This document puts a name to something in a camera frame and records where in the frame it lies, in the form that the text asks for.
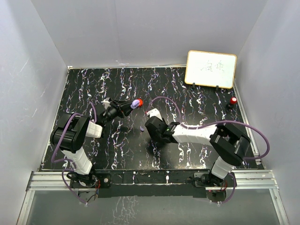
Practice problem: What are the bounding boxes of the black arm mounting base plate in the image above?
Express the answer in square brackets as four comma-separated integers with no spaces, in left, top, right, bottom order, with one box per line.
[67,169,236,201]

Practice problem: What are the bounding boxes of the aluminium frame rail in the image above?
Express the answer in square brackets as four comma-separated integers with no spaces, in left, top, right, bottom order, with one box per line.
[17,169,288,225]

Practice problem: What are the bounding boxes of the small whiteboard with wooden frame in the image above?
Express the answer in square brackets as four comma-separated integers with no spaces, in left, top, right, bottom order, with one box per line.
[184,50,237,89]

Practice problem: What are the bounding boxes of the red emergency stop button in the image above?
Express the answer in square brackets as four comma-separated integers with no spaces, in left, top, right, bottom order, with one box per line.
[226,97,237,110]

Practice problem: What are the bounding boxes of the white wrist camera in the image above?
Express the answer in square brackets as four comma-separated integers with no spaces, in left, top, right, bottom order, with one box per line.
[101,97,112,109]
[146,108,162,120]

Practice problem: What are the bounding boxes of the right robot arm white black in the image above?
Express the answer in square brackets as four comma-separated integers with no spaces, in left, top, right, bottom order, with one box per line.
[145,116,251,187]

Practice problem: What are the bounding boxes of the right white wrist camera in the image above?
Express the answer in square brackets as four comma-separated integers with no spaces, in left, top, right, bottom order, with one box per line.
[146,108,162,120]

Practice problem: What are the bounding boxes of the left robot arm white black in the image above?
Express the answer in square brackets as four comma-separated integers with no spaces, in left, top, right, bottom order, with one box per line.
[50,98,143,188]

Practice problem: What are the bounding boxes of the purple round earbud case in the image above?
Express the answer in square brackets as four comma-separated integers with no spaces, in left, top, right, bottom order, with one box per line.
[130,99,140,109]

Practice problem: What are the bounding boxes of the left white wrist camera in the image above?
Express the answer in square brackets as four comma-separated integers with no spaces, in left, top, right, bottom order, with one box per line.
[101,97,112,109]

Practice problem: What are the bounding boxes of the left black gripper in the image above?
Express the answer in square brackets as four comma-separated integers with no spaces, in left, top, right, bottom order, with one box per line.
[103,100,136,125]

